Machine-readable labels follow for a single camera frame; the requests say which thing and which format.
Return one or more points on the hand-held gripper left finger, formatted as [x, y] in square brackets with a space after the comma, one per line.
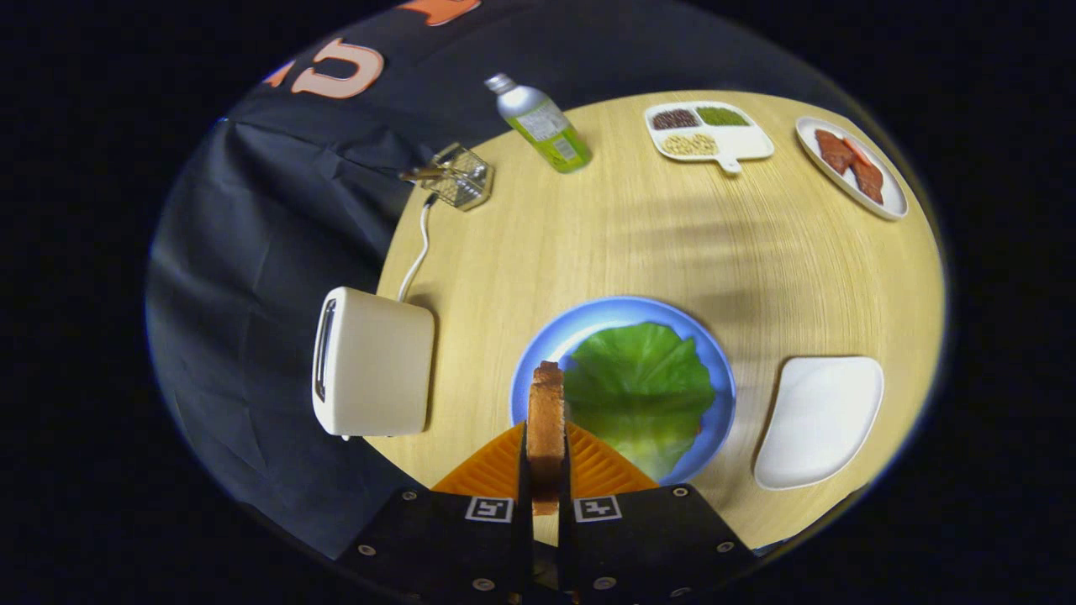
[524, 479]

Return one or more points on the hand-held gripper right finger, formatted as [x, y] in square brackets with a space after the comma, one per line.
[566, 479]

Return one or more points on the brown toast slice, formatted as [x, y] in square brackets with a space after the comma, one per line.
[546, 420]

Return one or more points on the green lettuce leaf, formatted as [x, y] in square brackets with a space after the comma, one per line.
[639, 386]

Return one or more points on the cream toaster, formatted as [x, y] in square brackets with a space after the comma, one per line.
[378, 370]

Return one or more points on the blue round plate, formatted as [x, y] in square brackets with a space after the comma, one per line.
[719, 370]

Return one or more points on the white empty square plate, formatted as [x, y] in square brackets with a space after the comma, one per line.
[820, 420]

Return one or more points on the green bottle with silver cap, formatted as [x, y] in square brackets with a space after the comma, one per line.
[546, 126]

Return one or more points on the pile of yellow soybeans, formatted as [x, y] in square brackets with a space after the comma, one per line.
[689, 144]

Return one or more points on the pile of red beans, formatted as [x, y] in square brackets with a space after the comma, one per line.
[675, 118]

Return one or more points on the white divided tray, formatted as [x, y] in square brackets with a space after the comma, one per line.
[744, 143]

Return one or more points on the pile of green beans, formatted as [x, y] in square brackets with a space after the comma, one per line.
[721, 116]

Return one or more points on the large brown meat slice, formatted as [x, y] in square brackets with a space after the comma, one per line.
[834, 151]

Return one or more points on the small brown meat slice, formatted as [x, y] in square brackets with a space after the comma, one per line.
[868, 181]

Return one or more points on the white oval plate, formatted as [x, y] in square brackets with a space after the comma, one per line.
[891, 202]

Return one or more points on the pink meat slice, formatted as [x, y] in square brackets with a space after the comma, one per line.
[857, 151]

